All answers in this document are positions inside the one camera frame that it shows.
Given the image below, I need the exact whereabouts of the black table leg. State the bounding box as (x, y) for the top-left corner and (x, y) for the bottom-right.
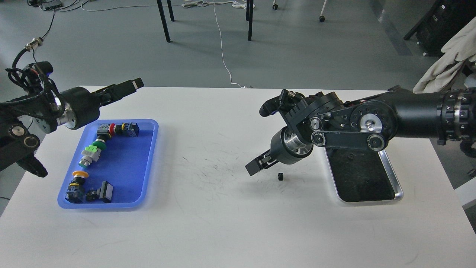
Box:
(156, 0), (175, 44)
(245, 0), (254, 41)

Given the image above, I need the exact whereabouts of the black cable on floor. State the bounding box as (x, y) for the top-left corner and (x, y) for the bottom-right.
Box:
(33, 10), (56, 64)

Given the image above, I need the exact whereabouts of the blue plastic tray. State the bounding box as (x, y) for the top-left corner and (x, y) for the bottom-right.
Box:
(57, 119), (159, 209)

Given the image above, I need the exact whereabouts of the black table leg right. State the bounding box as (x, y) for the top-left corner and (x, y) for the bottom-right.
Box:
(245, 0), (254, 41)

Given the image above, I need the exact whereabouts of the black cabinet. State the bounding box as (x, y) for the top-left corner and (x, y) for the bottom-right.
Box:
(403, 0), (476, 56)

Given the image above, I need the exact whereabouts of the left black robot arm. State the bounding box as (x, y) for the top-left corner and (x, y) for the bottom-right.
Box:
(0, 37), (144, 178)

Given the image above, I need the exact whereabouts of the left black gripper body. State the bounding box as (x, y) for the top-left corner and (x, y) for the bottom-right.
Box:
(57, 87), (100, 130)

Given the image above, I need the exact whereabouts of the black square push button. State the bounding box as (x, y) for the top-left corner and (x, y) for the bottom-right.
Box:
(86, 181), (113, 203)

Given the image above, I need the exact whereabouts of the beige cloth on chair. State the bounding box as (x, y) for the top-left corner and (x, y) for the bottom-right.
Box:
(412, 18), (476, 94)

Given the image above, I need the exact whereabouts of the red emergency stop button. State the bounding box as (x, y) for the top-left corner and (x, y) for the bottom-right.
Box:
(96, 122), (140, 141)

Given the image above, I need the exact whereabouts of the white cable on floor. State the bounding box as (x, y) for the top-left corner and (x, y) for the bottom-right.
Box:
(181, 0), (255, 89)

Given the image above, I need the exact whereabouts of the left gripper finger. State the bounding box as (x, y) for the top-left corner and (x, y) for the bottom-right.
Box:
(90, 78), (144, 98)
(97, 93), (116, 107)

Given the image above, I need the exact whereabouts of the silver metal tray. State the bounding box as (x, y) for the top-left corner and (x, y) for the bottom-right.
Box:
(326, 148), (403, 206)

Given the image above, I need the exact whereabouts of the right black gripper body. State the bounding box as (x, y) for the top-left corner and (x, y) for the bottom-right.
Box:
(270, 127), (314, 165)

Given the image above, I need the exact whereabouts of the yellow push button switch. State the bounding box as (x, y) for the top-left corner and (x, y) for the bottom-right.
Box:
(65, 170), (89, 204)

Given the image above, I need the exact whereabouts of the black table leg left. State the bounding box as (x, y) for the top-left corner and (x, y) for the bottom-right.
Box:
(156, 0), (175, 44)

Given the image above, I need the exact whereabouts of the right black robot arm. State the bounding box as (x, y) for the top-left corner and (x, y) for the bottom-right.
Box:
(245, 86), (475, 175)

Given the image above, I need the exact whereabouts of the green push button switch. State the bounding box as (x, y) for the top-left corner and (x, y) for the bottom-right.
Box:
(78, 138), (107, 168)

